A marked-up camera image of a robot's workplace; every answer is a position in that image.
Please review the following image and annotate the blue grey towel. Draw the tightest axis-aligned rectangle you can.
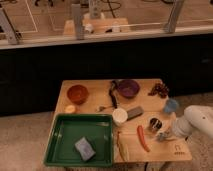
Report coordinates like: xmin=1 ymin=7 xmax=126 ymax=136
xmin=157 ymin=131 xmax=171 ymax=141

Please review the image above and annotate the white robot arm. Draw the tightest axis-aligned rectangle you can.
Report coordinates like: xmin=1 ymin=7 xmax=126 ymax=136
xmin=171 ymin=105 xmax=213 ymax=139

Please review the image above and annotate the black utensil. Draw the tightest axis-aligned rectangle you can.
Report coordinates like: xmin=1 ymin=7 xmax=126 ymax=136
xmin=108 ymin=81 xmax=118 ymax=109

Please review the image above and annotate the purple bowl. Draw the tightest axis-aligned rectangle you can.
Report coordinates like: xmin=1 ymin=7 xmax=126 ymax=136
xmin=117 ymin=79 xmax=140 ymax=98

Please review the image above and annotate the metal fork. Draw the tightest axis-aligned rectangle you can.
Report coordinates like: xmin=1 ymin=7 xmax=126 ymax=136
xmin=96 ymin=106 xmax=112 ymax=112

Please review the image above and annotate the orange bowl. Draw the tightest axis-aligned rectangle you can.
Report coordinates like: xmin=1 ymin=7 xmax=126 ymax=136
xmin=67 ymin=85 xmax=89 ymax=105

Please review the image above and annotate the white cup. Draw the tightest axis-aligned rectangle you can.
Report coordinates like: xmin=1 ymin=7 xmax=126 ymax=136
xmin=112 ymin=108 xmax=128 ymax=126

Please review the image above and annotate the grey rectangular block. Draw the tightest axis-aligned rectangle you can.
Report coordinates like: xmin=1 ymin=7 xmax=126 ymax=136
xmin=127 ymin=106 xmax=144 ymax=120

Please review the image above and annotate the small yellow round object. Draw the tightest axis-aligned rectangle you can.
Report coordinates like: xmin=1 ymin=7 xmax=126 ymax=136
xmin=65 ymin=105 xmax=77 ymax=114

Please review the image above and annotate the dark grape bunch toy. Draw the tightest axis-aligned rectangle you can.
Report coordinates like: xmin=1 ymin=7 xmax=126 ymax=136
xmin=148 ymin=83 xmax=169 ymax=98

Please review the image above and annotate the red carrot toy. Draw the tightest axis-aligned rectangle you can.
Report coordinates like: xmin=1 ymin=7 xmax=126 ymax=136
xmin=137 ymin=125 xmax=150 ymax=152

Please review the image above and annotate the green plastic tray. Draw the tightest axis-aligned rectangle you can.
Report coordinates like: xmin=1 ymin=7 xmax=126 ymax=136
xmin=44 ymin=114 xmax=114 ymax=167

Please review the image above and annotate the metal can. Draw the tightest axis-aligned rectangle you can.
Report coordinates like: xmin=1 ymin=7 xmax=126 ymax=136
xmin=148 ymin=118 xmax=162 ymax=133

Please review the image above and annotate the distant wooden table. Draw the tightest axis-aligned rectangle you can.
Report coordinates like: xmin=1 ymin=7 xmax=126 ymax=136
xmin=63 ymin=18 xmax=130 ymax=36

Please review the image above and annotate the blue sponge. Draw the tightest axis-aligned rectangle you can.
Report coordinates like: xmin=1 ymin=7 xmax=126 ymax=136
xmin=75 ymin=137 xmax=96 ymax=161

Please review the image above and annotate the yellow corn toy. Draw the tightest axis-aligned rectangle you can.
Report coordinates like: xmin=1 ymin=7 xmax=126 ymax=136
xmin=117 ymin=132 xmax=129 ymax=162

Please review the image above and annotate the grey metal post centre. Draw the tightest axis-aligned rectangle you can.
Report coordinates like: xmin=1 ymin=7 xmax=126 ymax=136
xmin=71 ymin=4 xmax=84 ymax=40

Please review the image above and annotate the grey metal post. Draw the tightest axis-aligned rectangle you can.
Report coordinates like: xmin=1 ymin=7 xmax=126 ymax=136
xmin=71 ymin=4 xmax=84 ymax=40
xmin=0 ymin=8 xmax=19 ymax=45
xmin=164 ymin=0 xmax=185 ymax=33

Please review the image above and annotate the grey metal post right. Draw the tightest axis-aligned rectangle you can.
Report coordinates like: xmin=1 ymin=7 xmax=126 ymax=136
xmin=164 ymin=0 xmax=185 ymax=33

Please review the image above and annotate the grey metal post left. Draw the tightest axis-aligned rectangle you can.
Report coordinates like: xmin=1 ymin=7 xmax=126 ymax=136
xmin=0 ymin=8 xmax=19 ymax=45

